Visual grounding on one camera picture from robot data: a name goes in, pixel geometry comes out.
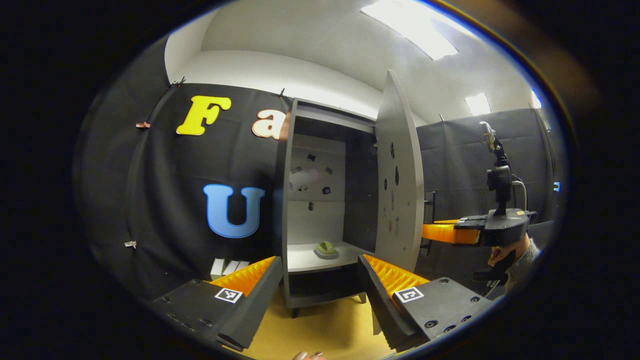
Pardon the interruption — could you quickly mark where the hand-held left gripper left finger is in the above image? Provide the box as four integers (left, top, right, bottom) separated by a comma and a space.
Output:
150, 256, 284, 352

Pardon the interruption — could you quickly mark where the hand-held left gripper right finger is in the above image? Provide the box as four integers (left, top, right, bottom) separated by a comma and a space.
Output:
357, 253, 495, 353

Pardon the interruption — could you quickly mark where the grey cabinet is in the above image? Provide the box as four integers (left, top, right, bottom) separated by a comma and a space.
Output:
280, 97, 382, 319

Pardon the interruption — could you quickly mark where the black backdrop cloth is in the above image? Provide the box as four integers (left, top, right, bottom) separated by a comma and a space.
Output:
75, 37, 563, 301

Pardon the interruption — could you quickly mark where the long ceiling light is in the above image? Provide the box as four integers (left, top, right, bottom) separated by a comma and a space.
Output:
361, 0, 459, 61

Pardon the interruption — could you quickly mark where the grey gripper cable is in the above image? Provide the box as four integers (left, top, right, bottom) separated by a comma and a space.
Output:
510, 175, 529, 211

